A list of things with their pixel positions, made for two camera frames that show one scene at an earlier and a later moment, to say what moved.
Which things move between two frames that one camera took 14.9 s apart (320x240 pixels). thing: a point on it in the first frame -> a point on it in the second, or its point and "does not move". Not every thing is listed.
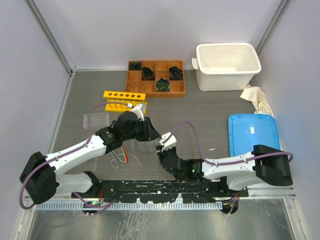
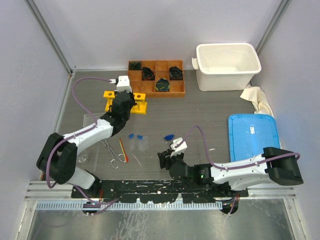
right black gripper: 162,154 does not move
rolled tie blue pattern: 175,73 does not move
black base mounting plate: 160,190 does not move
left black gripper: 149,133 -> 133,102
